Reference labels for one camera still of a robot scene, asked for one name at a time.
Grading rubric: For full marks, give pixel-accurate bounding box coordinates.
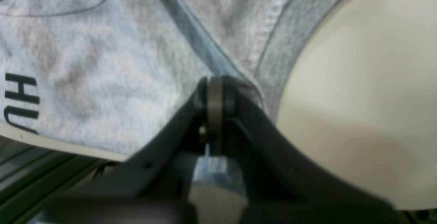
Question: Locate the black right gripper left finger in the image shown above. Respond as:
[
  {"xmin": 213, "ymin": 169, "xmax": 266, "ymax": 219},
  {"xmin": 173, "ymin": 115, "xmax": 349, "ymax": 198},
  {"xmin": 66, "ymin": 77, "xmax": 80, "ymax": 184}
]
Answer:
[{"xmin": 45, "ymin": 78, "xmax": 207, "ymax": 224}]

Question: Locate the grey T-shirt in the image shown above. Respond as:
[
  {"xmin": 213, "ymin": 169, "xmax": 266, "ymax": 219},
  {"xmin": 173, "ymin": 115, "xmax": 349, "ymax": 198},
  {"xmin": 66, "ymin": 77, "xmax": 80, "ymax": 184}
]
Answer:
[{"xmin": 0, "ymin": 0, "xmax": 372, "ymax": 197}]

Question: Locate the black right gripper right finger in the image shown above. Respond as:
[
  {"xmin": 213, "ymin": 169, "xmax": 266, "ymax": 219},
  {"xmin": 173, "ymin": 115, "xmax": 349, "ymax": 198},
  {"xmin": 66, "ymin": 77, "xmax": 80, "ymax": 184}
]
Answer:
[{"xmin": 207, "ymin": 77, "xmax": 401, "ymax": 224}]

